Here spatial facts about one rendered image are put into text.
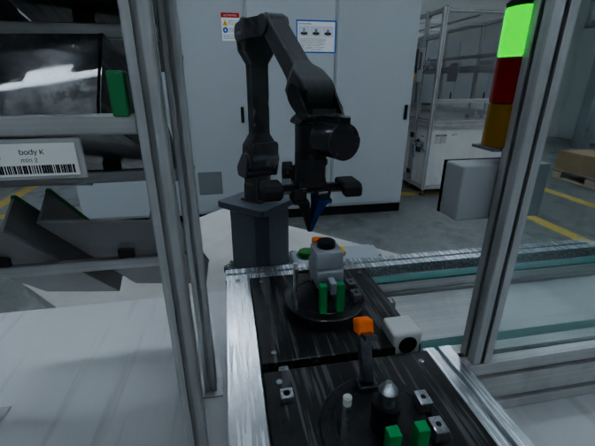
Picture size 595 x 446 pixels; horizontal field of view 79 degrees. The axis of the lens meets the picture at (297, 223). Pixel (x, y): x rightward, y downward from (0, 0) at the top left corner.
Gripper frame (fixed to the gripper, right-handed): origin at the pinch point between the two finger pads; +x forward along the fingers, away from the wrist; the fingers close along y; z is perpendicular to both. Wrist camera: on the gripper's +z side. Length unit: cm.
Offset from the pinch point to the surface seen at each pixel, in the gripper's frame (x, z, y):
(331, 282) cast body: 5.1, -16.9, 0.3
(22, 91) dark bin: -23.0, -28.2, 30.9
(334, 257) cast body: 1.9, -14.7, -0.6
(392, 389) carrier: 5.0, -38.2, 0.0
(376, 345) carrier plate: 12.6, -23.4, -5.0
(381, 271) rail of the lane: 14.9, 1.3, -16.5
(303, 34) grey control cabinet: -63, 282, -57
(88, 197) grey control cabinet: 76, 284, 144
